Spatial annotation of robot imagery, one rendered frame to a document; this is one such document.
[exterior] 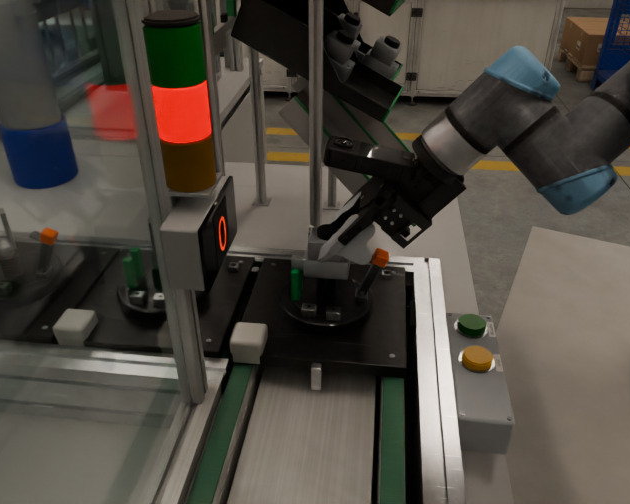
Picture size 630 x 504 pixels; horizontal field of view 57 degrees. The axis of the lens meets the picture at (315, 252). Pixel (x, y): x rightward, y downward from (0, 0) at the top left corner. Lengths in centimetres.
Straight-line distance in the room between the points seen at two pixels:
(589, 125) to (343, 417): 46
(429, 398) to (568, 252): 64
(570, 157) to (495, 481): 42
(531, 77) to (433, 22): 405
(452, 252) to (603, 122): 59
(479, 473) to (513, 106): 46
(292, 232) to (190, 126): 76
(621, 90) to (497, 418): 40
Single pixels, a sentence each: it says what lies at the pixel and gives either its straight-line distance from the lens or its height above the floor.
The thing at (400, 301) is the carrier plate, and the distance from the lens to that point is 90.
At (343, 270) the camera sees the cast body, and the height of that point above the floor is 105.
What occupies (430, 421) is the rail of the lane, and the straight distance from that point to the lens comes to 74.
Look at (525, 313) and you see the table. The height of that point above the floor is 86.
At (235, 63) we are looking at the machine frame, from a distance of 250.
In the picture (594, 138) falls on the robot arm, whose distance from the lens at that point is 71.
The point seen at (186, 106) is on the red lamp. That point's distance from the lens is 54.
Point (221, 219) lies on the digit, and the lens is 60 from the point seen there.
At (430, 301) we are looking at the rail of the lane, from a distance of 94.
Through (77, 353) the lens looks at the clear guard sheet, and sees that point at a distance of 47.
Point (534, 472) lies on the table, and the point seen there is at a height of 86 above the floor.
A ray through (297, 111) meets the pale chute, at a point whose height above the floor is 119.
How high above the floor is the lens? 151
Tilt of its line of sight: 33 degrees down
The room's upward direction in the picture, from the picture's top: straight up
